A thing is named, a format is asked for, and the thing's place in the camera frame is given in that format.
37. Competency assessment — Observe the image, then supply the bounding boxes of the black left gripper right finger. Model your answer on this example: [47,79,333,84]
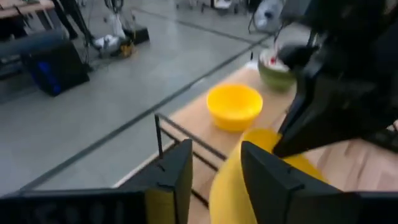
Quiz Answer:
[240,141,398,224]

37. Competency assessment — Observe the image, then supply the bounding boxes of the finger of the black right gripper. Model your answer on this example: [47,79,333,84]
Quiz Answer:
[277,44,320,71]
[272,70,398,158]

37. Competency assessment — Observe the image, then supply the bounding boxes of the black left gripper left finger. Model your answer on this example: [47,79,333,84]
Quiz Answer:
[0,139,194,224]

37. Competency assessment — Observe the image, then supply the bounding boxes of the green mini bowl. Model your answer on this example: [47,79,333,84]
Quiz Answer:
[257,60,297,93]

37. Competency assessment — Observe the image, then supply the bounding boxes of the yellow plastic mini bowl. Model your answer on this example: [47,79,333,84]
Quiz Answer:
[206,83,264,134]
[208,127,328,224]

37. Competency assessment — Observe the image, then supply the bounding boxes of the white floor fan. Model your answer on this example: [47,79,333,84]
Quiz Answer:
[252,0,286,34]

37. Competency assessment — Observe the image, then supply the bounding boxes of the black case with blue panel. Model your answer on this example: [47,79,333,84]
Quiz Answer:
[21,39,91,98]

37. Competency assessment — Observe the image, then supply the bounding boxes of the white plastic bag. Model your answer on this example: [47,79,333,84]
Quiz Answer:
[92,14,127,52]

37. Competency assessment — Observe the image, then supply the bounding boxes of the wooden shelf with black frame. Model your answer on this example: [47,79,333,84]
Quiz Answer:
[154,65,298,209]

